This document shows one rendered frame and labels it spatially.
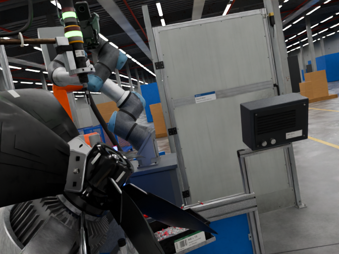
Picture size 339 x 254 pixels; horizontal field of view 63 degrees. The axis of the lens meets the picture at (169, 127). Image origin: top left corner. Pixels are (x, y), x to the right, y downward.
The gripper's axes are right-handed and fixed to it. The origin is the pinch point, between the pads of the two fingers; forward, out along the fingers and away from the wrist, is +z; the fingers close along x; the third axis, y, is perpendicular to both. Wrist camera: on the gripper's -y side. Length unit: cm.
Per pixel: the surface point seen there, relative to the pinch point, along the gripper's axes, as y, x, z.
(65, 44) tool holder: 12.9, 2.2, 19.0
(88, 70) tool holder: 20.5, -2.0, 18.6
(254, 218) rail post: 92, -54, -19
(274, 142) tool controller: 59, -66, -14
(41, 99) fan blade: 25.1, 13.5, 12.1
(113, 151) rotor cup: 42.6, -4.1, 22.5
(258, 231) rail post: 97, -54, -18
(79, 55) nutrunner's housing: 16.0, -0.5, 17.5
